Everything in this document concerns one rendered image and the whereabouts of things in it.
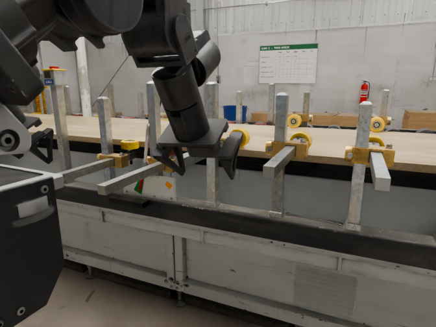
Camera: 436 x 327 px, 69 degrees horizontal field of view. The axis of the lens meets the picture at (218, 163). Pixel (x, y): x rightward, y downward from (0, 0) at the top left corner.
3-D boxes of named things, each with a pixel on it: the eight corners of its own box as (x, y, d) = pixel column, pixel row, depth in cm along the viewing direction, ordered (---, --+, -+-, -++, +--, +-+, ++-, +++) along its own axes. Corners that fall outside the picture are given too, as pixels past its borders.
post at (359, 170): (355, 251, 103) (373, 101, 91) (344, 249, 104) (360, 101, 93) (355, 246, 106) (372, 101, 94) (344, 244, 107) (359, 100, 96)
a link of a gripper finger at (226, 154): (213, 162, 58) (200, 121, 52) (250, 164, 56) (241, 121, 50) (200, 189, 54) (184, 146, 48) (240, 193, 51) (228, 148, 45)
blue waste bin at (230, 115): (242, 140, 678) (243, 106, 660) (218, 138, 700) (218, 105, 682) (251, 136, 730) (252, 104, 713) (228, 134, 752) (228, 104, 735)
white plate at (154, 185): (175, 202, 126) (174, 178, 123) (122, 193, 135) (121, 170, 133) (176, 202, 126) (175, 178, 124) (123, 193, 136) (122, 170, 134)
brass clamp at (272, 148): (305, 159, 101) (306, 144, 100) (264, 156, 106) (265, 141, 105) (307, 156, 107) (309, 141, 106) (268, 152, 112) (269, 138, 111)
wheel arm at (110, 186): (106, 198, 95) (105, 184, 94) (97, 196, 96) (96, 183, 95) (178, 165, 134) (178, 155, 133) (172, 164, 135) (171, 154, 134)
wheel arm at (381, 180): (390, 193, 68) (393, 176, 67) (372, 190, 69) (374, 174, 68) (377, 150, 112) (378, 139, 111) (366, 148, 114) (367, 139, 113)
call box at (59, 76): (55, 87, 136) (53, 68, 134) (43, 87, 139) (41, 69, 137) (68, 87, 142) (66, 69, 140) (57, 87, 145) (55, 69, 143)
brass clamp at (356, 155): (393, 167, 92) (396, 150, 91) (343, 163, 97) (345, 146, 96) (391, 163, 97) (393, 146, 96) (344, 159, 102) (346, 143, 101)
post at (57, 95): (67, 184, 148) (55, 85, 137) (60, 183, 150) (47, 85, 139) (74, 181, 152) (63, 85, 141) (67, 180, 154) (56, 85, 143)
